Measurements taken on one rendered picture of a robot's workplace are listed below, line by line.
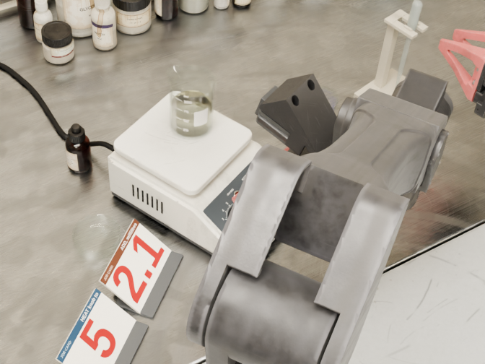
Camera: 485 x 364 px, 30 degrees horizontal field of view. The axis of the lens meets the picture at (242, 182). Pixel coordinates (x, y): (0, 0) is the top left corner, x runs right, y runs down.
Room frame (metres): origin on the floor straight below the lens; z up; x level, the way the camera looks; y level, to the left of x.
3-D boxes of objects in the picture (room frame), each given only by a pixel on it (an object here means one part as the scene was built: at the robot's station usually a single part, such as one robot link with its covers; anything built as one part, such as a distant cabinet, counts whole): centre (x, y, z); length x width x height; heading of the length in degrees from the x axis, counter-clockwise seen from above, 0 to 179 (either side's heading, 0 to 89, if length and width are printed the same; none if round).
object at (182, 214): (0.70, 0.05, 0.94); 0.22 x 0.13 x 0.08; 59
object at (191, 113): (0.74, 0.07, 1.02); 0.06 x 0.05 x 0.08; 60
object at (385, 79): (0.91, -0.20, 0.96); 0.08 x 0.08 x 0.13; 48
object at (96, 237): (0.62, 0.16, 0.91); 0.06 x 0.06 x 0.02
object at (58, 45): (0.93, 0.27, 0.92); 0.04 x 0.04 x 0.04
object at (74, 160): (0.74, 0.20, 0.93); 0.03 x 0.03 x 0.07
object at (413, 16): (0.91, -0.19, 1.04); 0.01 x 0.01 x 0.04; 48
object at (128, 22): (1.02, 0.18, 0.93); 0.05 x 0.05 x 0.06
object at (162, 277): (0.58, 0.10, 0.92); 0.09 x 0.06 x 0.04; 165
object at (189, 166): (0.72, 0.07, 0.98); 0.12 x 0.12 x 0.01; 59
